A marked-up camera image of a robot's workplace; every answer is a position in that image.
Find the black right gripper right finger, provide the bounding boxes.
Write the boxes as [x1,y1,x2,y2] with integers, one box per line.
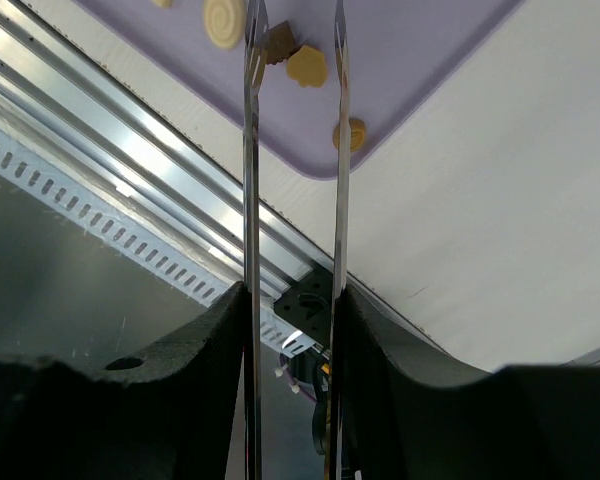
[344,290,600,479]

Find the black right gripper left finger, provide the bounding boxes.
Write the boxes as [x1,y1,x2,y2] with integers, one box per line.
[0,283,244,479]

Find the tan shell chocolate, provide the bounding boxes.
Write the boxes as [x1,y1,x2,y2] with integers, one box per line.
[286,45,328,88]

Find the metal serving tongs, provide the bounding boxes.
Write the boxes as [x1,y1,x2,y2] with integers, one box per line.
[243,1,351,479]

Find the brown chocolate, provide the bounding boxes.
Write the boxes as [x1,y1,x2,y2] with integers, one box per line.
[265,21,301,65]

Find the tan leaf chocolate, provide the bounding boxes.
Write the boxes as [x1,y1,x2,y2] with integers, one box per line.
[332,118,367,152]

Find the white swirl chocolate lower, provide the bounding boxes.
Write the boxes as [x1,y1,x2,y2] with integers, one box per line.
[203,0,246,50]

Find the white rectangular chocolate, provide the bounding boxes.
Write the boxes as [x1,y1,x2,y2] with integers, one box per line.
[152,0,174,9]

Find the lavender plastic tray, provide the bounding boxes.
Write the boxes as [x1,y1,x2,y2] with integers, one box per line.
[83,0,517,180]

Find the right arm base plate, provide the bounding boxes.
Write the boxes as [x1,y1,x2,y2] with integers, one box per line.
[274,266,333,347]

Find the slotted cable duct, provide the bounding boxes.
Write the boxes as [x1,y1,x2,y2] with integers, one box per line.
[0,117,315,359]

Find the aluminium frame rail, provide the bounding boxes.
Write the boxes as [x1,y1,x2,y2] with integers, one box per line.
[0,0,331,301]

